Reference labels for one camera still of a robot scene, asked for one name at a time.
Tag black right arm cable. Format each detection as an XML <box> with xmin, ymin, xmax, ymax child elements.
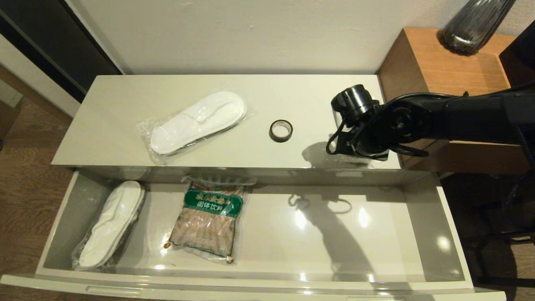
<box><xmin>326</xmin><ymin>121</ymin><xmax>356</xmax><ymax>156</ymax></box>

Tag white glossy drawer cabinet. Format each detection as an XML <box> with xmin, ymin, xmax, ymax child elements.
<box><xmin>51</xmin><ymin>74</ymin><xmax>443</xmax><ymax>186</ymax></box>

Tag white slippers in plastic bag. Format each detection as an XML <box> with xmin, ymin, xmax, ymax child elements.
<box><xmin>137</xmin><ymin>91</ymin><xmax>248</xmax><ymax>166</ymax></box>
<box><xmin>71</xmin><ymin>181</ymin><xmax>146</xmax><ymax>270</ymax></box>

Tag drink sachet bag green label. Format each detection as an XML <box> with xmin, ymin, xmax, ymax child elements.
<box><xmin>163</xmin><ymin>175</ymin><xmax>256</xmax><ymax>264</ymax></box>

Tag dark door panel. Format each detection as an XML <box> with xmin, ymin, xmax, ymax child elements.
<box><xmin>0</xmin><ymin>0</ymin><xmax>122</xmax><ymax>104</ymax></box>

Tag grey ribbed glass vase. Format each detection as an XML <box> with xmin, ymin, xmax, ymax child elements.
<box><xmin>438</xmin><ymin>0</ymin><xmax>516</xmax><ymax>56</ymax></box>

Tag black box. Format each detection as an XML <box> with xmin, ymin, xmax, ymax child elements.
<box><xmin>499</xmin><ymin>20</ymin><xmax>535</xmax><ymax>90</ymax></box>

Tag brown wooden side cabinet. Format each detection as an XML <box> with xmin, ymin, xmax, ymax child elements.
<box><xmin>377</xmin><ymin>27</ymin><xmax>535</xmax><ymax>175</ymax></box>

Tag black tape roll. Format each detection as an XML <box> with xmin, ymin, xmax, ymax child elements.
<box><xmin>269</xmin><ymin>120</ymin><xmax>293</xmax><ymax>143</ymax></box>

